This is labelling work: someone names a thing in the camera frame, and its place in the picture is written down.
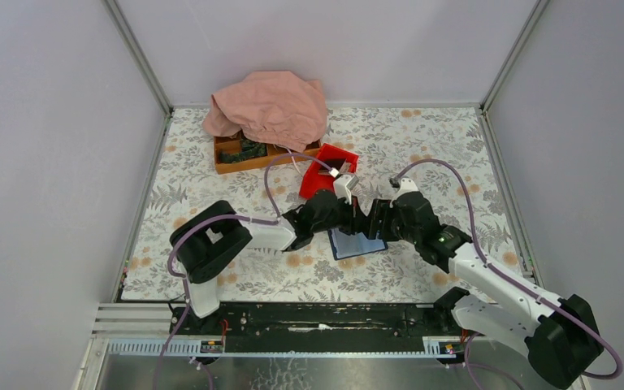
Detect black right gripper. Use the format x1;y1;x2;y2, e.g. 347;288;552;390
357;198;420;245

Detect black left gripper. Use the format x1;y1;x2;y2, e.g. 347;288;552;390
310;193;366;236

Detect navy blue card holder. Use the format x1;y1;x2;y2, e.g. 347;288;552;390
328;229;388;261

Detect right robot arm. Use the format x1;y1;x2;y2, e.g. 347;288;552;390
367;192;605;389

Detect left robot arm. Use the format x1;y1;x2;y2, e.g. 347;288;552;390
167;190;367;334

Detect red plastic bin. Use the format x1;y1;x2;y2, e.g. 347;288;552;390
298;144;359;199

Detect wooden tray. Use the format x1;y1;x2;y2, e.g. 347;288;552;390
212;134;324;176

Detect pink cloth garment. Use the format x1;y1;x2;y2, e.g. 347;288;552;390
202;71;327;153

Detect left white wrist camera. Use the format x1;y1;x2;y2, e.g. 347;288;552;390
333;173;359;205

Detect white drawstring cord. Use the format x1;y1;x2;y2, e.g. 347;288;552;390
284;146;303;176

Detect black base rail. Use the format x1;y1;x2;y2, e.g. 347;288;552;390
169;302;472;353

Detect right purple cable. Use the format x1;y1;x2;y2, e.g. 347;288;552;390
389;158;624;390

